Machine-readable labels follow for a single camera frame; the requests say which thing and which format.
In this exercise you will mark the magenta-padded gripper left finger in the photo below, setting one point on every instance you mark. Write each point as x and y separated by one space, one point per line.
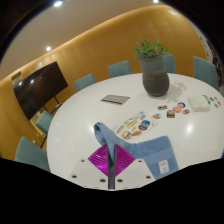
98 161

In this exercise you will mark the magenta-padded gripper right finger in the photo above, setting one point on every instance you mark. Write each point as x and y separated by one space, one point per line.
125 161

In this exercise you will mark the blue towel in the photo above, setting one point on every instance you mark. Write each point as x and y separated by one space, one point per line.
153 150

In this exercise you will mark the white sheet of colourful stickers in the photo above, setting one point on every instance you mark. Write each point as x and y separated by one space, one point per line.
135 125

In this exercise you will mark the grey rectangular table panel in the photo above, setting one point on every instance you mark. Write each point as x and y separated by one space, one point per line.
115 99

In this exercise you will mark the orange and black square sticker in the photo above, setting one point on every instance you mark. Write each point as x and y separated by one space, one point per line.
170 114

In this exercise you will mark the dark rectangular sticker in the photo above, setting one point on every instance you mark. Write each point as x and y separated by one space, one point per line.
162 107

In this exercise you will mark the pink round sticker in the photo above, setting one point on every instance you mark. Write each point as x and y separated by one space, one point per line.
177 109

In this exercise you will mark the red round sticker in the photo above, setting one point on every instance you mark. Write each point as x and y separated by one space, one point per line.
186 111

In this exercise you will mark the blue and orange round sticker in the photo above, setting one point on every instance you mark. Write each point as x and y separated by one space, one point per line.
181 104

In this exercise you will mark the green plant in grey pot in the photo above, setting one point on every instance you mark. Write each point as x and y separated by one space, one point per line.
155 80

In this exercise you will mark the flat white box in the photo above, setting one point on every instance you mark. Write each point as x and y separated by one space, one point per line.
196 103

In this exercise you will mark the teal upholstered chairs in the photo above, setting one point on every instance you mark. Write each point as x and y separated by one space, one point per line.
120 68

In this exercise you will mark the black television screen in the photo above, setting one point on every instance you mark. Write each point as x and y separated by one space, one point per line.
38 88

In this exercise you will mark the round ceiling lights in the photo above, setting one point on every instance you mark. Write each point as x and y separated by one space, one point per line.
58 4

